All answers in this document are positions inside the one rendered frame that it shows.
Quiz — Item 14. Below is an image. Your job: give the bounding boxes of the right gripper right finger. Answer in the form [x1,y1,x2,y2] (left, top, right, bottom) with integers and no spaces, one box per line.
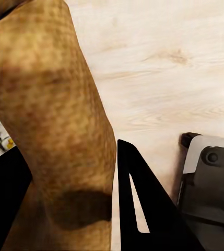
[116,140,205,251]

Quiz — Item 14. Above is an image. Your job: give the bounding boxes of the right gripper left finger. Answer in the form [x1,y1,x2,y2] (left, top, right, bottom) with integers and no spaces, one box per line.
[0,145,33,251]

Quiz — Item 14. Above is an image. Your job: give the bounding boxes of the popcorn bag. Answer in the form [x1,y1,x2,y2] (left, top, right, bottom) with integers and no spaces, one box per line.
[0,0,117,251]

